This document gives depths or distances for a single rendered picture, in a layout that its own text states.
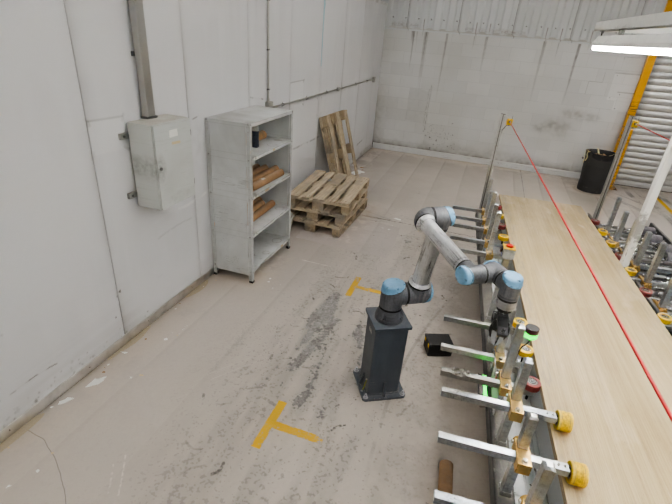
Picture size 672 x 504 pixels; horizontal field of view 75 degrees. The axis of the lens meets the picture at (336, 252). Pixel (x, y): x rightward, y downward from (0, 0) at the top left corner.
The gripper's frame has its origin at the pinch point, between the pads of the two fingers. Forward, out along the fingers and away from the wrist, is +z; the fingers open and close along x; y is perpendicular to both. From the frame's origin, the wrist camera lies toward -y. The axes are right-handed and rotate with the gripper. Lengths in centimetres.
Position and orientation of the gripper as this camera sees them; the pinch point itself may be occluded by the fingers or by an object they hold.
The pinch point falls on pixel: (494, 344)
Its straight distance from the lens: 226.8
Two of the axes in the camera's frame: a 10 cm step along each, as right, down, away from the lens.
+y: 2.6, -4.2, 8.7
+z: -0.7, 8.9, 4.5
